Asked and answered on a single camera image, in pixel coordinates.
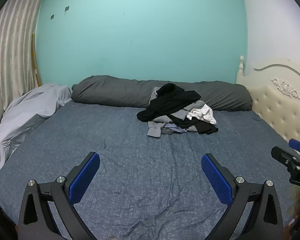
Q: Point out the white garment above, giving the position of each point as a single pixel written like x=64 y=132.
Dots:
x=202 y=113

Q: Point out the black sweater with white trim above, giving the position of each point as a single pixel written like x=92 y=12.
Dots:
x=167 y=102

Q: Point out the bed with blue sheet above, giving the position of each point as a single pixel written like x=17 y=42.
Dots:
x=130 y=155

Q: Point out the striped beige curtain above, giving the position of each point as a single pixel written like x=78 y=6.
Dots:
x=12 y=42

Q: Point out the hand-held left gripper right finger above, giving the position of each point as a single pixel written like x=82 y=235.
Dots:
x=216 y=177

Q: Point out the black garment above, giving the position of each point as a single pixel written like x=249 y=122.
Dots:
x=202 y=127

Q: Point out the cream tufted headboard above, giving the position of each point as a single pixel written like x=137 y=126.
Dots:
x=277 y=97

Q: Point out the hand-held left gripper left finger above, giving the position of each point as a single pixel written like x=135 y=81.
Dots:
x=85 y=177

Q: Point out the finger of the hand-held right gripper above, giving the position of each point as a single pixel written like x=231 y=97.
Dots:
x=298 y=145
x=283 y=155

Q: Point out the light grey blanket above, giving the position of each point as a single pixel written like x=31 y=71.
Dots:
x=27 y=115

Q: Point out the dark grey long pillow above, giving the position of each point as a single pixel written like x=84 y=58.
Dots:
x=110 y=92

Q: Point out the grey garment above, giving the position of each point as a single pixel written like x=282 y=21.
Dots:
x=155 y=128

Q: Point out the wooden pole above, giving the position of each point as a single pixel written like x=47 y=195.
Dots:
x=35 y=62

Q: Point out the light blue striped cloth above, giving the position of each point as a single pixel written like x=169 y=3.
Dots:
x=175 y=128

